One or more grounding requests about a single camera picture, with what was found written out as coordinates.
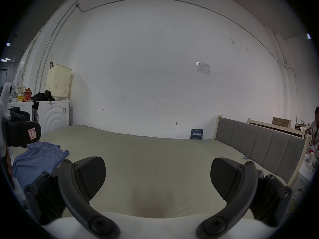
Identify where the white paper notice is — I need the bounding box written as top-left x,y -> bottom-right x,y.
196,61 -> 211,75

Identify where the dark blue card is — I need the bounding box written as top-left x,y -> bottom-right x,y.
190,129 -> 204,140

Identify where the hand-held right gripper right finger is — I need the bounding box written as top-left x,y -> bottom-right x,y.
196,157 -> 293,239

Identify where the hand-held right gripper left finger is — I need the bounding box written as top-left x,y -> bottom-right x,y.
24,156 -> 120,239

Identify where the grey padded headboard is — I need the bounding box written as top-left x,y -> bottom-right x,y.
215,115 -> 312,187

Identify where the white washing machine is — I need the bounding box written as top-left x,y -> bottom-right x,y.
33,100 -> 71,137

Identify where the bed with beige sheet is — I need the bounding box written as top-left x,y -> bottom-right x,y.
9,125 -> 287,219

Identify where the black garment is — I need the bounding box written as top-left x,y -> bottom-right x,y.
31,89 -> 56,102

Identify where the brown carton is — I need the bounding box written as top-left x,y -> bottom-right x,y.
272,117 -> 292,128

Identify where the white table with clutter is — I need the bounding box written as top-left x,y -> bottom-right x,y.
7,84 -> 34,122

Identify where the cream laundry basket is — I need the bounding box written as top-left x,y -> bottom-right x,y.
45,64 -> 73,101

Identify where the pale wooden bed frame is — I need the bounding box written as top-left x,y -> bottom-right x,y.
247,118 -> 306,138

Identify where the blue shirt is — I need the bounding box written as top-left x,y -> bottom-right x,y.
12,142 -> 70,192

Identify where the person's left hand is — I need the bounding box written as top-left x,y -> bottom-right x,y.
3,144 -> 14,179

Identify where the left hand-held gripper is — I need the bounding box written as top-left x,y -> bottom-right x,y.
0,82 -> 42,149

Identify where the white table with bottles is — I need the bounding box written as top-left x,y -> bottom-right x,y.
297,143 -> 319,182

